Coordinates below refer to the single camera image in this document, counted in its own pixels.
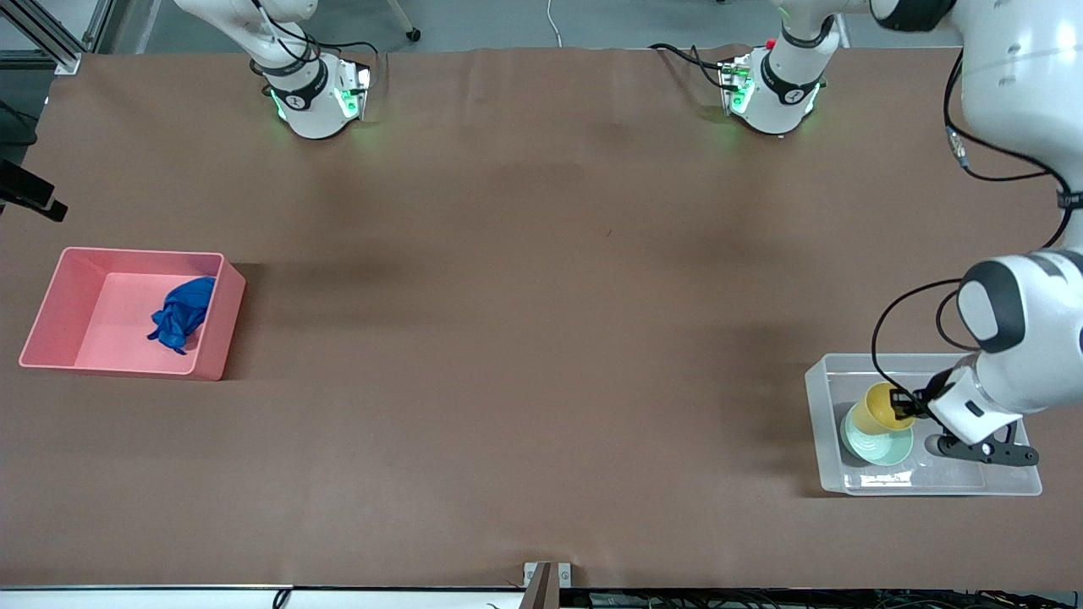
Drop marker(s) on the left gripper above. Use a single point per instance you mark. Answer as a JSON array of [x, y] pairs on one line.
[[931, 390]]

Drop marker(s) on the yellow plastic cup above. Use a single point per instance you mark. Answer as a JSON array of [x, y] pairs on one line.
[[876, 406]]

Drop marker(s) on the mint green bowl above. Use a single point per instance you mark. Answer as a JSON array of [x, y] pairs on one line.
[[888, 450]]

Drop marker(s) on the blue cloth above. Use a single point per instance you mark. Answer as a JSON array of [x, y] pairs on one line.
[[182, 313]]

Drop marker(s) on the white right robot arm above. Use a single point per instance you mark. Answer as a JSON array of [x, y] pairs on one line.
[[309, 110]]

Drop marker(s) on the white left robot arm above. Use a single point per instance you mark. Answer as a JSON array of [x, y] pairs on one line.
[[1024, 321]]

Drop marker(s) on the clear plastic box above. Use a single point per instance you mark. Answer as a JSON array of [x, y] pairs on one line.
[[956, 482]]

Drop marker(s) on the connector box with green lights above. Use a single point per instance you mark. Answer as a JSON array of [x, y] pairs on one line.
[[355, 89], [736, 85]]

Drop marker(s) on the brown table cover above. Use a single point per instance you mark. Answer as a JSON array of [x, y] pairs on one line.
[[541, 381]]

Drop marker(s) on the black caster wheel leg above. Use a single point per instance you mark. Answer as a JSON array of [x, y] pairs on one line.
[[412, 34]]

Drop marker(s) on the pink plastic bin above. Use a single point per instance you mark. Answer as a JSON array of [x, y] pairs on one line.
[[110, 330]]

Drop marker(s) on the metal table edge bracket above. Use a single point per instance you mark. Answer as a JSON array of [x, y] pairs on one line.
[[546, 584]]

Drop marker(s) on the aluminium frame profile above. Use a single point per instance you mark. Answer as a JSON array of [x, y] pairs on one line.
[[51, 38]]

